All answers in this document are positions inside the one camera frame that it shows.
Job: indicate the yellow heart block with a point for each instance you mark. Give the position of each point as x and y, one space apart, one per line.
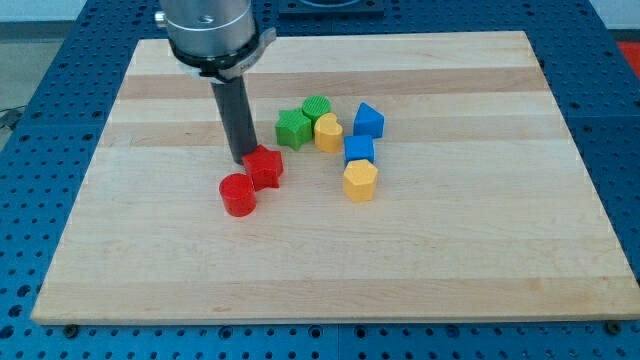
328 133

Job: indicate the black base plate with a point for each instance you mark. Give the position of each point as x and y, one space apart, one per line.
294 8

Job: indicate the blue triangle block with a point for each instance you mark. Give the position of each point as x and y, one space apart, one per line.
368 121

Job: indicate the green cylinder block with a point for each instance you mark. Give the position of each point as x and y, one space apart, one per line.
313 107

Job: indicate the wooden board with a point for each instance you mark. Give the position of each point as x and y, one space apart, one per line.
483 212

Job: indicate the yellow hexagon block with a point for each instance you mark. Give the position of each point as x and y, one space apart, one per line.
360 180

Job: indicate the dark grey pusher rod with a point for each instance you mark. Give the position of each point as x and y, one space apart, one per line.
234 109

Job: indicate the red cylinder block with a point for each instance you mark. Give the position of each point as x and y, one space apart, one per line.
238 194

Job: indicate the blue cube block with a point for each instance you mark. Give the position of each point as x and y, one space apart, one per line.
359 147

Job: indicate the green star block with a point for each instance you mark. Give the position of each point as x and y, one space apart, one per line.
293 129

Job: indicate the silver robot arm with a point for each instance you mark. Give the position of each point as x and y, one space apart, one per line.
218 41

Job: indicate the red star block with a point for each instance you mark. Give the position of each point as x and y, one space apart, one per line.
264 167

